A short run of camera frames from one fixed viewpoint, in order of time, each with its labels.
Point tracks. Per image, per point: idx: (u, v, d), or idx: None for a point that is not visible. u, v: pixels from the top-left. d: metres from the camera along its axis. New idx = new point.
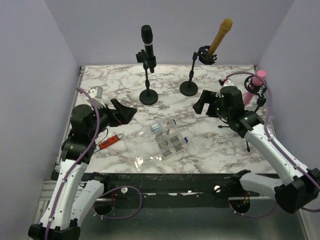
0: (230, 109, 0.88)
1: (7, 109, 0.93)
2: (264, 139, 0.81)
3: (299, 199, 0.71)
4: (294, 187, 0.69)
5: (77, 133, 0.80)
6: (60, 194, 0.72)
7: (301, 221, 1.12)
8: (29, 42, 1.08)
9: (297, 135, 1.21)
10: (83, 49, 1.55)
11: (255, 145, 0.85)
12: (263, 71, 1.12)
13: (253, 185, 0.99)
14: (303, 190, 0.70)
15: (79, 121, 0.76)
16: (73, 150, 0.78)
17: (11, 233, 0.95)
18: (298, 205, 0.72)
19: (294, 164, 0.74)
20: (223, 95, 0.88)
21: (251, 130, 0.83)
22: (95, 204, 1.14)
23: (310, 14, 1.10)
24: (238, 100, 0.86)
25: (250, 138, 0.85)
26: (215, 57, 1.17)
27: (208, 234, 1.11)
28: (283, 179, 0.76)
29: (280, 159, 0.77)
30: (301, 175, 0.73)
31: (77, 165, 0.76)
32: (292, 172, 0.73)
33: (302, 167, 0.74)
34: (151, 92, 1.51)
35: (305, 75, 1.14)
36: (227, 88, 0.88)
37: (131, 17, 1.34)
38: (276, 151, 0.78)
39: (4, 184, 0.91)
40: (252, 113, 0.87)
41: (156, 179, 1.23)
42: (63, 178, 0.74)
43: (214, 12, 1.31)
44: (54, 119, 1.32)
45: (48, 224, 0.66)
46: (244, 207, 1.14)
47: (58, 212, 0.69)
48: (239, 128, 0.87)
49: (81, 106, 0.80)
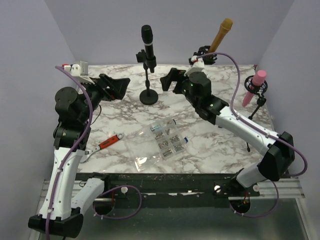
0: (199, 98, 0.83)
1: (7, 109, 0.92)
2: (232, 119, 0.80)
3: (279, 165, 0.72)
4: (271, 155, 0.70)
5: (67, 119, 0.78)
6: (57, 184, 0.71)
7: (301, 221, 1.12)
8: (29, 42, 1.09)
9: (297, 135, 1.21)
10: (84, 50, 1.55)
11: (226, 127, 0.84)
12: (262, 71, 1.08)
13: (246, 177, 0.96)
14: (279, 154, 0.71)
15: (65, 109, 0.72)
16: (65, 137, 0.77)
17: (11, 232, 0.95)
18: (280, 171, 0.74)
19: (265, 134, 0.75)
20: (192, 85, 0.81)
21: (220, 114, 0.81)
22: (95, 204, 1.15)
23: (310, 14, 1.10)
24: (208, 89, 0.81)
25: (220, 122, 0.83)
26: (215, 57, 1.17)
27: (208, 234, 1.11)
28: (260, 151, 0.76)
29: (251, 132, 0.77)
30: (274, 142, 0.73)
31: (72, 153, 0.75)
32: (266, 141, 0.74)
33: (273, 134, 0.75)
34: (151, 92, 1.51)
35: (305, 75, 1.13)
36: (196, 76, 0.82)
37: (131, 17, 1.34)
38: (246, 127, 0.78)
39: (4, 183, 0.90)
40: (219, 100, 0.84)
41: (156, 179, 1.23)
42: (58, 167, 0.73)
43: (213, 12, 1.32)
44: (54, 119, 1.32)
45: (48, 216, 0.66)
46: (244, 207, 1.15)
47: (57, 202, 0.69)
48: (208, 117, 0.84)
49: (64, 91, 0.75)
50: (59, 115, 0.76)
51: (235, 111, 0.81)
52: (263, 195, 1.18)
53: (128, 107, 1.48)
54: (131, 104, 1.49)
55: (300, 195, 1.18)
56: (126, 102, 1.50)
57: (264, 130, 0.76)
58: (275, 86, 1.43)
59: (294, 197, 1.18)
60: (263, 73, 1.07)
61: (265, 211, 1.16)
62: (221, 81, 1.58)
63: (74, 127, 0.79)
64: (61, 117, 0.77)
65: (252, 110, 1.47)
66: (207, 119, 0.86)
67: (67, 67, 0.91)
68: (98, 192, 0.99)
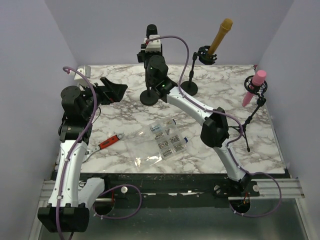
0: (155, 79, 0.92)
1: (7, 109, 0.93)
2: (179, 97, 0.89)
3: (215, 134, 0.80)
4: (207, 126, 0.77)
5: (71, 115, 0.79)
6: (65, 173, 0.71)
7: (301, 221, 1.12)
8: (29, 42, 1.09)
9: (297, 136, 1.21)
10: (84, 50, 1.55)
11: (176, 106, 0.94)
12: (262, 71, 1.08)
13: (227, 167, 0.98)
14: (214, 125, 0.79)
15: (72, 104, 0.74)
16: (71, 131, 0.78)
17: (11, 232, 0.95)
18: (216, 139, 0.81)
19: (204, 108, 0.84)
20: (151, 68, 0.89)
21: (169, 94, 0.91)
22: (95, 204, 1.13)
23: (311, 14, 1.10)
24: (164, 74, 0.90)
25: (170, 100, 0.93)
26: (215, 57, 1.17)
27: (208, 234, 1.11)
28: (200, 123, 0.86)
29: (192, 108, 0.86)
30: (210, 115, 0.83)
31: (78, 143, 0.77)
32: (204, 115, 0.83)
33: (210, 108, 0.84)
34: (152, 92, 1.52)
35: (305, 76, 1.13)
36: (156, 61, 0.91)
37: (131, 16, 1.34)
38: (190, 104, 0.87)
39: (4, 184, 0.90)
40: (170, 82, 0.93)
41: (156, 179, 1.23)
42: (65, 157, 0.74)
43: (213, 12, 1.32)
44: (54, 119, 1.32)
45: (58, 203, 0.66)
46: (244, 207, 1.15)
47: (65, 190, 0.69)
48: (161, 95, 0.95)
49: (68, 89, 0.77)
50: (64, 112, 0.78)
51: (182, 91, 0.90)
52: (263, 195, 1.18)
53: (128, 107, 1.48)
54: (131, 104, 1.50)
55: (300, 195, 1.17)
56: (126, 102, 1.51)
57: (202, 105, 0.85)
58: (275, 86, 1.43)
59: (294, 197, 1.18)
60: (263, 73, 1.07)
61: (265, 211, 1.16)
62: (221, 81, 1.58)
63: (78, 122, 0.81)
64: (65, 114, 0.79)
65: (252, 110, 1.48)
66: (160, 97, 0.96)
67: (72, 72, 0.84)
68: (98, 192, 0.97)
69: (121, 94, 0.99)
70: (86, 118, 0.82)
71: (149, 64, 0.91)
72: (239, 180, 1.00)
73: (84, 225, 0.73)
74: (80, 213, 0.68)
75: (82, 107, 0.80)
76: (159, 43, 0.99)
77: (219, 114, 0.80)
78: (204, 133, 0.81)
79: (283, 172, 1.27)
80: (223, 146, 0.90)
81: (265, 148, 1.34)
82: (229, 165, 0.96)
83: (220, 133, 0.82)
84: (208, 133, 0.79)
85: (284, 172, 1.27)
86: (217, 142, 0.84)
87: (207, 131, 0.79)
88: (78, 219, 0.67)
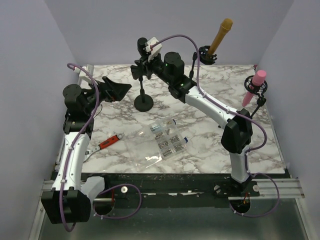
0: (172, 78, 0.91)
1: (7, 109, 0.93)
2: (199, 97, 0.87)
3: (238, 138, 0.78)
4: (230, 129, 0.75)
5: (74, 112, 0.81)
6: (69, 160, 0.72)
7: (301, 221, 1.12)
8: (29, 42, 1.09)
9: (298, 136, 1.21)
10: (83, 50, 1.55)
11: (195, 105, 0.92)
12: (262, 71, 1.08)
13: (234, 168, 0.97)
14: (237, 127, 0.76)
15: (74, 102, 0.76)
16: (75, 126, 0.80)
17: (12, 232, 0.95)
18: (239, 144, 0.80)
19: (226, 110, 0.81)
20: (166, 64, 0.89)
21: (188, 94, 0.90)
22: (95, 204, 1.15)
23: (311, 13, 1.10)
24: (180, 70, 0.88)
25: (189, 100, 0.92)
26: (215, 57, 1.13)
27: (208, 234, 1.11)
28: (222, 125, 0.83)
29: (214, 109, 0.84)
30: (234, 117, 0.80)
31: (82, 134, 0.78)
32: (226, 116, 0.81)
33: (233, 110, 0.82)
34: (146, 98, 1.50)
35: (305, 76, 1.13)
36: (172, 58, 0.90)
37: (131, 16, 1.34)
38: (210, 105, 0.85)
39: (4, 184, 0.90)
40: (189, 81, 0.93)
41: (156, 179, 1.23)
42: (69, 146, 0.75)
43: (213, 12, 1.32)
44: (54, 119, 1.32)
45: (62, 186, 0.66)
46: (243, 207, 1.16)
47: (69, 175, 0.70)
48: (179, 95, 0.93)
49: (69, 87, 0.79)
50: (67, 109, 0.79)
51: (202, 90, 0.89)
52: (263, 195, 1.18)
53: (128, 107, 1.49)
54: (131, 104, 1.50)
55: (300, 195, 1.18)
56: (126, 102, 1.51)
57: (225, 106, 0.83)
58: (275, 86, 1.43)
59: (294, 197, 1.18)
60: (263, 73, 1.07)
61: (265, 211, 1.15)
62: (221, 81, 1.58)
63: (81, 117, 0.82)
64: (68, 110, 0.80)
65: (252, 110, 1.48)
66: (178, 97, 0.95)
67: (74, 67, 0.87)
68: (98, 190, 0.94)
69: (122, 95, 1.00)
70: (89, 114, 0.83)
71: (164, 61, 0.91)
72: (242, 182, 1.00)
73: (86, 214, 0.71)
74: (82, 198, 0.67)
75: (83, 104, 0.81)
76: (160, 46, 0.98)
77: (243, 118, 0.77)
78: (225, 135, 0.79)
79: (283, 172, 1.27)
80: (241, 152, 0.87)
81: (265, 148, 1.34)
82: (238, 168, 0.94)
83: (244, 137, 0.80)
84: (230, 136, 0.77)
85: (284, 172, 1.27)
86: (240, 148, 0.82)
87: (229, 133, 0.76)
88: (81, 203, 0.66)
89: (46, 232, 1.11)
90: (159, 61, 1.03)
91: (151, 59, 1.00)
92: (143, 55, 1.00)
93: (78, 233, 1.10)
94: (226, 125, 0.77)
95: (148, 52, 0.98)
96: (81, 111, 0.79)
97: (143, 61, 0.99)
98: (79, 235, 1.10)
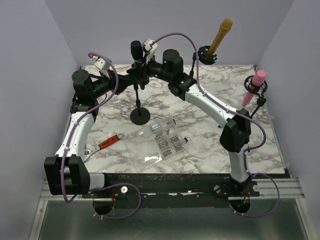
0: (171, 75, 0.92)
1: (7, 108, 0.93)
2: (199, 96, 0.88)
3: (237, 137, 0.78)
4: (229, 128, 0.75)
5: (81, 96, 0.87)
6: (74, 133, 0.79)
7: (301, 221, 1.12)
8: (28, 41, 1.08)
9: (298, 136, 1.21)
10: (84, 50, 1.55)
11: (195, 103, 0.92)
12: (262, 71, 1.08)
13: (234, 168, 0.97)
14: (236, 127, 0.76)
15: (82, 85, 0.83)
16: (81, 107, 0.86)
17: (12, 232, 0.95)
18: (238, 143, 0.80)
19: (226, 109, 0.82)
20: (165, 61, 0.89)
21: (188, 91, 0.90)
22: (95, 204, 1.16)
23: (311, 13, 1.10)
24: (179, 66, 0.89)
25: (189, 98, 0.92)
26: (215, 57, 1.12)
27: (209, 234, 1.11)
28: (221, 124, 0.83)
29: (214, 108, 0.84)
30: (233, 116, 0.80)
31: (89, 114, 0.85)
32: (226, 116, 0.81)
33: (233, 109, 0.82)
34: (143, 110, 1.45)
35: (305, 75, 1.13)
36: (171, 55, 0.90)
37: (131, 17, 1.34)
38: (210, 103, 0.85)
39: (4, 184, 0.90)
40: (189, 77, 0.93)
41: (156, 179, 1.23)
42: (75, 121, 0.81)
43: (213, 12, 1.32)
44: (53, 119, 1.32)
45: (64, 152, 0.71)
46: (243, 207, 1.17)
47: (73, 145, 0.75)
48: (179, 93, 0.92)
49: (78, 72, 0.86)
50: (75, 92, 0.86)
51: (202, 89, 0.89)
52: (263, 195, 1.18)
53: (128, 107, 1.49)
54: (131, 104, 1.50)
55: (300, 195, 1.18)
56: (126, 102, 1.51)
57: (225, 106, 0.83)
58: (275, 86, 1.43)
59: (294, 197, 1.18)
60: (263, 73, 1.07)
61: (265, 211, 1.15)
62: (221, 81, 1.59)
63: (88, 101, 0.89)
64: (76, 93, 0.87)
65: (252, 110, 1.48)
66: (177, 95, 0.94)
67: (95, 57, 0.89)
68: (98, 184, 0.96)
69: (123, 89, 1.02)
70: (95, 99, 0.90)
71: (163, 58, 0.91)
72: (242, 182, 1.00)
73: (85, 188, 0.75)
74: (82, 168, 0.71)
75: (90, 90, 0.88)
76: (157, 45, 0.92)
77: (243, 117, 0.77)
78: (224, 135, 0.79)
79: (283, 172, 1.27)
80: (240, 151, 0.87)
81: (265, 148, 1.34)
82: (237, 167, 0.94)
83: (242, 137, 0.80)
84: (229, 136, 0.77)
85: (284, 172, 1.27)
86: (238, 147, 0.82)
87: (228, 133, 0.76)
88: (81, 172, 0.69)
89: (46, 232, 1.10)
90: (155, 63, 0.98)
91: (149, 60, 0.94)
92: (140, 59, 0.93)
93: (78, 233, 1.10)
94: (225, 124, 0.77)
95: (147, 51, 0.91)
96: (87, 94, 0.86)
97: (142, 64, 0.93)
98: (79, 235, 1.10)
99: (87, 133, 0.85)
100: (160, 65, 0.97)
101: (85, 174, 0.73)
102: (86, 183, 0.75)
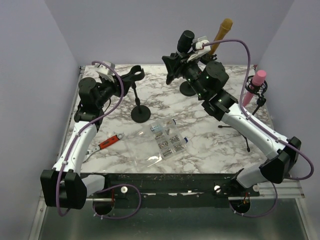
0: (210, 91, 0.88)
1: (7, 109, 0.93)
2: (242, 119, 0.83)
3: (285, 169, 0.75)
4: (281, 162, 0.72)
5: (86, 103, 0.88)
6: (73, 145, 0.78)
7: (301, 221, 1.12)
8: (28, 41, 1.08)
9: (297, 137, 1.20)
10: (84, 50, 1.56)
11: (234, 125, 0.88)
12: (262, 71, 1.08)
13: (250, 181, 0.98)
14: (288, 160, 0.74)
15: (87, 93, 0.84)
16: (84, 116, 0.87)
17: (12, 233, 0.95)
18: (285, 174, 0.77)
19: (276, 138, 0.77)
20: (208, 77, 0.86)
21: (228, 112, 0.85)
22: (95, 204, 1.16)
23: (311, 12, 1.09)
24: (222, 85, 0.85)
25: (228, 119, 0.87)
26: (215, 57, 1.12)
27: (208, 234, 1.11)
28: (268, 154, 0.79)
29: (261, 135, 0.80)
30: (283, 147, 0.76)
31: (91, 124, 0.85)
32: (276, 146, 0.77)
33: (283, 139, 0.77)
34: (143, 109, 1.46)
35: (306, 75, 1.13)
36: (214, 70, 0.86)
37: (131, 17, 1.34)
38: (256, 129, 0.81)
39: (5, 185, 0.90)
40: (226, 94, 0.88)
41: (156, 179, 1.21)
42: (77, 132, 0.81)
43: (213, 12, 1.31)
44: (54, 119, 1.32)
45: (62, 166, 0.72)
46: (244, 207, 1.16)
47: (71, 158, 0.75)
48: (215, 112, 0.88)
49: (85, 80, 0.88)
50: (80, 100, 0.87)
51: (245, 110, 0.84)
52: (263, 195, 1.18)
53: (127, 107, 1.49)
54: (131, 104, 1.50)
55: (300, 195, 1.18)
56: (126, 102, 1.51)
57: (274, 134, 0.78)
58: (275, 86, 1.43)
59: (294, 197, 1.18)
60: (263, 73, 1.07)
61: (264, 211, 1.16)
62: None
63: (92, 109, 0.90)
64: (81, 101, 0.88)
65: (252, 110, 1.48)
66: (213, 115, 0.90)
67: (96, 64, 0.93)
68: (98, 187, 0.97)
69: (127, 89, 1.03)
70: (99, 107, 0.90)
71: (206, 72, 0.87)
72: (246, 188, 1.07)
73: (82, 203, 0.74)
74: (79, 183, 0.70)
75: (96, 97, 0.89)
76: (209, 49, 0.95)
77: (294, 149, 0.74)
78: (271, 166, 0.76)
79: None
80: None
81: None
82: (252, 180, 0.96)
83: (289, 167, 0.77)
84: (279, 168, 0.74)
85: None
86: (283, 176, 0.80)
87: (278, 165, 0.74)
88: (77, 188, 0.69)
89: (46, 232, 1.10)
90: (195, 66, 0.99)
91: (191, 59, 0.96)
92: (183, 53, 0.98)
93: (78, 233, 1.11)
94: (276, 157, 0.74)
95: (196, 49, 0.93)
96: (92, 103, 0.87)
97: (182, 59, 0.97)
98: (79, 235, 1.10)
99: (88, 144, 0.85)
100: (198, 71, 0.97)
101: (82, 189, 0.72)
102: (83, 197, 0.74)
